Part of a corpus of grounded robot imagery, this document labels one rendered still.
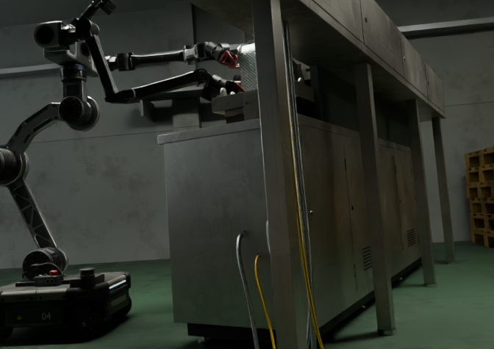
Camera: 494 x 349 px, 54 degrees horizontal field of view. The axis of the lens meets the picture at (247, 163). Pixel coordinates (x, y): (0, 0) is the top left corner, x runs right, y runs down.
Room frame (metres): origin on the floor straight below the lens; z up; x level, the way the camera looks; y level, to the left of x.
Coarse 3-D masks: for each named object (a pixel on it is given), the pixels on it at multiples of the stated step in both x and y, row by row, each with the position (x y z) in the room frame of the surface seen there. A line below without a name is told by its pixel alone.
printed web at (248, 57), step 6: (240, 48) 2.19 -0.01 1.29; (246, 48) 2.16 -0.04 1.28; (252, 48) 2.15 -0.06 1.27; (240, 54) 2.17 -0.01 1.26; (246, 54) 2.16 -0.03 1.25; (252, 54) 2.14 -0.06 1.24; (240, 60) 2.17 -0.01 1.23; (246, 60) 2.16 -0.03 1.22; (252, 60) 2.14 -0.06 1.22; (240, 66) 2.17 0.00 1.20; (294, 66) 2.17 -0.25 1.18; (294, 72) 2.17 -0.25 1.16
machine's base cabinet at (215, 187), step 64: (192, 192) 2.02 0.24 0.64; (256, 192) 1.86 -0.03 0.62; (320, 192) 1.93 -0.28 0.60; (384, 192) 2.80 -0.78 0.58; (192, 256) 2.03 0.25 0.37; (256, 256) 1.88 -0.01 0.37; (320, 256) 1.88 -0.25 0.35; (192, 320) 2.04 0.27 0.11; (256, 320) 1.89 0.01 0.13; (320, 320) 1.84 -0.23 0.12
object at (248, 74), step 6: (246, 66) 2.16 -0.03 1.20; (252, 66) 2.14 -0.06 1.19; (240, 72) 2.18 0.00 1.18; (246, 72) 2.16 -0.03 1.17; (252, 72) 2.15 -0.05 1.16; (246, 78) 2.16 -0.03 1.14; (252, 78) 2.15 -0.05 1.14; (246, 84) 2.16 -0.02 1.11; (252, 84) 2.15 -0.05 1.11; (246, 90) 2.16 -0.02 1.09
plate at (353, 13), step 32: (192, 0) 1.28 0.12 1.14; (224, 0) 1.30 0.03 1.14; (288, 0) 1.33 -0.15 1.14; (320, 0) 1.48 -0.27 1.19; (352, 0) 1.79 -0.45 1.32; (320, 32) 1.62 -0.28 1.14; (352, 32) 1.75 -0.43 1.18; (384, 32) 2.21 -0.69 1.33; (320, 64) 2.01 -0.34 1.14; (352, 64) 2.05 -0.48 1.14; (384, 64) 2.17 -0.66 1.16; (416, 64) 2.87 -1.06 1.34; (384, 96) 2.80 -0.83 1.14; (416, 96) 2.86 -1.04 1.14
